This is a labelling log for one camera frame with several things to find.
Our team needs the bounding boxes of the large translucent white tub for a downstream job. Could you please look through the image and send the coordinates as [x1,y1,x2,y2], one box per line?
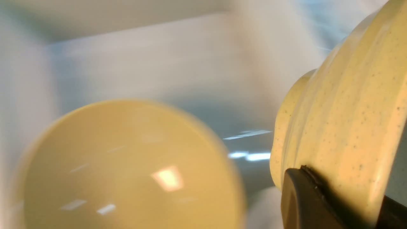
[1,0,385,229]

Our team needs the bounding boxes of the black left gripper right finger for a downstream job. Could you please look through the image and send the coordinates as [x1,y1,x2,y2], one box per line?
[375,196,407,229]

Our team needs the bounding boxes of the yellow noodle bowl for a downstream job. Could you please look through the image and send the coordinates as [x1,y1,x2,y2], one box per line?
[269,0,407,228]

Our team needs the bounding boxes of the stacked yellow bowl top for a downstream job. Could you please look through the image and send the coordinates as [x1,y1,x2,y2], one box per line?
[4,100,245,229]

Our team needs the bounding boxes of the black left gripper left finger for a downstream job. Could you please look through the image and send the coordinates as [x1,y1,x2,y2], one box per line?
[281,165,348,229]

